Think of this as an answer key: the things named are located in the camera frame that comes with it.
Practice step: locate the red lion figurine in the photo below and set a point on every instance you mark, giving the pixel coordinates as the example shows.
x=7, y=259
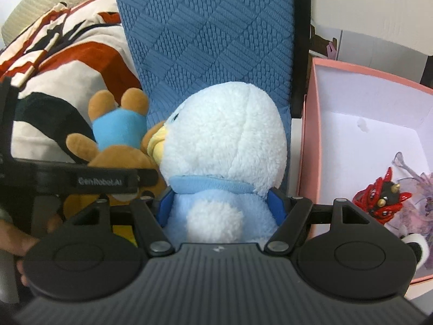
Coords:
x=379, y=198

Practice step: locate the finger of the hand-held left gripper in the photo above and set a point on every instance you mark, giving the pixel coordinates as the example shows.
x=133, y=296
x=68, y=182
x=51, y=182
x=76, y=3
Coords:
x=148, y=177

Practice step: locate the blue quilted cushion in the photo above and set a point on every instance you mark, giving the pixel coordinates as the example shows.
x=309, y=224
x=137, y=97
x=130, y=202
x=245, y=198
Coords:
x=209, y=34

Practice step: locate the pink cardboard box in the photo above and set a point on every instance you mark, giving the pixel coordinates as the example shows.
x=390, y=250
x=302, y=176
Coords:
x=351, y=125

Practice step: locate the orange white black striped blanket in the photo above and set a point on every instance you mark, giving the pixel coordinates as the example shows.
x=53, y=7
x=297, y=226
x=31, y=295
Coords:
x=77, y=64

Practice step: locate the brown bear plush blue shirt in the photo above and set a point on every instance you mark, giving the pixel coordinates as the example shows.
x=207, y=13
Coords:
x=118, y=132

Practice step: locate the white and blue duck plush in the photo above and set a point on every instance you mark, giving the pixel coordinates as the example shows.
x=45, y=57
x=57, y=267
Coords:
x=223, y=162

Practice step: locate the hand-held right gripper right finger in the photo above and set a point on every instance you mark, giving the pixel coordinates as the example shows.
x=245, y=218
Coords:
x=278, y=206

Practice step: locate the small panda plush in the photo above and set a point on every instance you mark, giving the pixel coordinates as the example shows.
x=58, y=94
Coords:
x=417, y=249

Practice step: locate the purple scrunchie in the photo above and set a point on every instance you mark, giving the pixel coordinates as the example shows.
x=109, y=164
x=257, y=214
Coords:
x=421, y=196

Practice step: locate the white padded panel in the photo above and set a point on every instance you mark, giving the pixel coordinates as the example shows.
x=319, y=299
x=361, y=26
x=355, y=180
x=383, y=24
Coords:
x=372, y=3

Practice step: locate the cream quilted headboard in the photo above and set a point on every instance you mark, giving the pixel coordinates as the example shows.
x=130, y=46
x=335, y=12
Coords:
x=44, y=3

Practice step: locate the person's left hand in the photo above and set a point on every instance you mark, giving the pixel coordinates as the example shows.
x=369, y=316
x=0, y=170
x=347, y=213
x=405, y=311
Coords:
x=18, y=240

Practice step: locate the black chair frame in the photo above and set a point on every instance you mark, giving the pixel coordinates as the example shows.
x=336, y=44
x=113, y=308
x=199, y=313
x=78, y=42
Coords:
x=301, y=50

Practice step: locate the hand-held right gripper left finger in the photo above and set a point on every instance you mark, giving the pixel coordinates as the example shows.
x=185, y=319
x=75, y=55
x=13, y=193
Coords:
x=166, y=208

